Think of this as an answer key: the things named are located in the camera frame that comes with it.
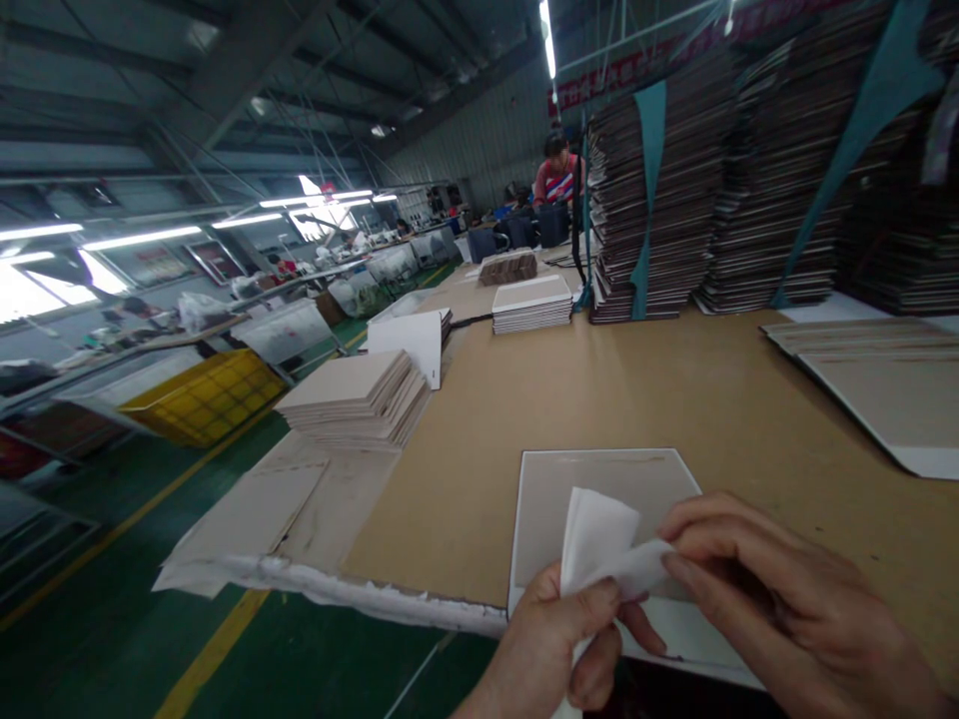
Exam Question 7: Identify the person's right hand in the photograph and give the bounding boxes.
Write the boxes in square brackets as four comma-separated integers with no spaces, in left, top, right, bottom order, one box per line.
[655,490,959,719]

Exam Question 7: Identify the person's left hand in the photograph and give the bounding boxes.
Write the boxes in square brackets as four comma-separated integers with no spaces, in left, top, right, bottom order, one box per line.
[490,561,668,717]

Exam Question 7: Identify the person's left middle finger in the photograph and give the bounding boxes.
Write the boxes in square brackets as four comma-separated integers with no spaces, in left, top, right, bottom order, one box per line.
[567,625,624,713]

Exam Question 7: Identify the person's right thumb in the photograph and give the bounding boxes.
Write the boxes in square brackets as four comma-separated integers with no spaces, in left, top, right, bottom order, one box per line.
[661,551,788,649]

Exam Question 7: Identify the person's right index finger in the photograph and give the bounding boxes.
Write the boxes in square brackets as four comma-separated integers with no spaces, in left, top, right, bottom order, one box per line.
[655,490,822,559]

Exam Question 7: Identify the person's left thumb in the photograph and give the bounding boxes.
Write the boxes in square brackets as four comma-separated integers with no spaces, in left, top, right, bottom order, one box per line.
[557,576,623,639]

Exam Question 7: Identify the person's left index finger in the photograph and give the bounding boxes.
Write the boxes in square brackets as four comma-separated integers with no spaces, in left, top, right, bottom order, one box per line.
[617,598,668,659]

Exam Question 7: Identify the white paper strip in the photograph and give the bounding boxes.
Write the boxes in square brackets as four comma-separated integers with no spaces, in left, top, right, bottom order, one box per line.
[557,486,679,719]

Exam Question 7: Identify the grey board with white border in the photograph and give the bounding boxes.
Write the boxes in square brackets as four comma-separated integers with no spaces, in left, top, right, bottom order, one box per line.
[506,447,767,690]

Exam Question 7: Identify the brown cardboard table cover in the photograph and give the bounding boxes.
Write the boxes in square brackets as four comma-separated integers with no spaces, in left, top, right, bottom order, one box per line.
[341,258,959,675]

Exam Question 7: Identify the pile of large beige sheets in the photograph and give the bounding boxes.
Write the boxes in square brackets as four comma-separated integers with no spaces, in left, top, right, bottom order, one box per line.
[759,316,959,481]

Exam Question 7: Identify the white foam table edging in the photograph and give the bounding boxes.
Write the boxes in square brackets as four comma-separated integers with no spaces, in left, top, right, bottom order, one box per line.
[217,552,512,640]

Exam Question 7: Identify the stack of white-edged boards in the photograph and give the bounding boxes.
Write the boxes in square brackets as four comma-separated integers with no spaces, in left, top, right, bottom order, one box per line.
[490,274,575,337]

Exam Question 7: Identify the stack of beige boards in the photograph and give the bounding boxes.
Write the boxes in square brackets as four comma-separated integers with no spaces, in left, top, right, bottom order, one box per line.
[273,348,435,455]

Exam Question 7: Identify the stack of brown boards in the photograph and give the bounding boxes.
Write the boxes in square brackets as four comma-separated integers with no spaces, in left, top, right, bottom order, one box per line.
[477,251,540,289]

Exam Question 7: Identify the white folded board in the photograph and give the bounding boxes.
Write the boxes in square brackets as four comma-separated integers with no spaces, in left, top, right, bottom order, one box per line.
[365,307,454,391]

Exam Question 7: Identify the flat beige sheets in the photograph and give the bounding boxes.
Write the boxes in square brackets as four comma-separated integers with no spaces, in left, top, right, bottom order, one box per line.
[152,430,406,600]

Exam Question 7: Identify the tall stacks of dark flat bags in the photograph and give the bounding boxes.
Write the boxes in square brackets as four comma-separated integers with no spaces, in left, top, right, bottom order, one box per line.
[585,0,959,328]

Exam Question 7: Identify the row of dark paper bags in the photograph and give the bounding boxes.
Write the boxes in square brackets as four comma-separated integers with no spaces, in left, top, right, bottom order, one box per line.
[467,200,575,265]

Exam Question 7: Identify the yellow plastic crate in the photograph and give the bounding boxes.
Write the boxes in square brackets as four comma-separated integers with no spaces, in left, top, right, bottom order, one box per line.
[117,347,289,450]

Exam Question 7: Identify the long work table with bins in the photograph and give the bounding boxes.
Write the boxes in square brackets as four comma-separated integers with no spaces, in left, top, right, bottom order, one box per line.
[0,224,466,480]

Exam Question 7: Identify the fluorescent ceiling light tube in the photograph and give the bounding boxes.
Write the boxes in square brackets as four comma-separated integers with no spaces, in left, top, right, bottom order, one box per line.
[538,0,558,81]
[210,212,285,231]
[0,222,85,244]
[80,225,205,253]

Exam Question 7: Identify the teal strap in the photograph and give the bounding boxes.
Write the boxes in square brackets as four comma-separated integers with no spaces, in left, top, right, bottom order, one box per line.
[769,0,947,310]
[628,79,669,322]

